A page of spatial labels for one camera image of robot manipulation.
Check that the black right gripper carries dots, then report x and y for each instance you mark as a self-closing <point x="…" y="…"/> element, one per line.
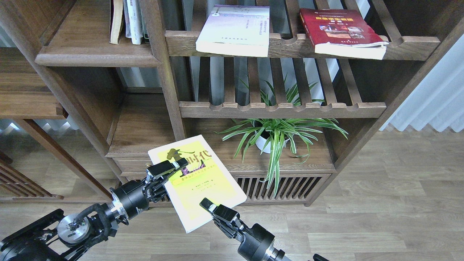
<point x="256" y="243"/>

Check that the white lavender paperback book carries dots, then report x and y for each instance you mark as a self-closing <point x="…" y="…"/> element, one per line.
<point x="236" y="30"/>

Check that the dark wooden bookshelf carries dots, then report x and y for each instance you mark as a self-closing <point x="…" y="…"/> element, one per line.
<point x="128" y="98"/>

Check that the yellow green paperback book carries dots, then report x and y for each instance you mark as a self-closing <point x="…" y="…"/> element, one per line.
<point x="205" y="176"/>

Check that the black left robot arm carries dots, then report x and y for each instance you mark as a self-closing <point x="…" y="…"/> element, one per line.
<point x="56" y="237"/>

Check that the tan upright book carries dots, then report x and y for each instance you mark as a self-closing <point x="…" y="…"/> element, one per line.
<point x="116" y="21"/>

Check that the white curtain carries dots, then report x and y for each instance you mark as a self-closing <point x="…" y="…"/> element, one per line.
<point x="438" y="101"/>

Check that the white plant pot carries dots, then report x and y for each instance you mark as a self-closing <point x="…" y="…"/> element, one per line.
<point x="261" y="141"/>

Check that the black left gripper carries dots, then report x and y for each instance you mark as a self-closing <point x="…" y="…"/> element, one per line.
<point x="132" y="198"/>

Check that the green spider plant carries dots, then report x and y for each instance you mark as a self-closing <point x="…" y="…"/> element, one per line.
<point x="298" y="131"/>

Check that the red paperback book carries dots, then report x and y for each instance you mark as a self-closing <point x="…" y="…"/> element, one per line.
<point x="342" y="32"/>

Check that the dark green upright book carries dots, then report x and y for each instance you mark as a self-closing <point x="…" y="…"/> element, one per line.
<point x="144" y="29"/>

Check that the white upright book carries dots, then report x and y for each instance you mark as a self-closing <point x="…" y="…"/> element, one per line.
<point x="133" y="22"/>

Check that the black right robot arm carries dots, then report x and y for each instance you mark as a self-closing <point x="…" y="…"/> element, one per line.
<point x="256" y="243"/>

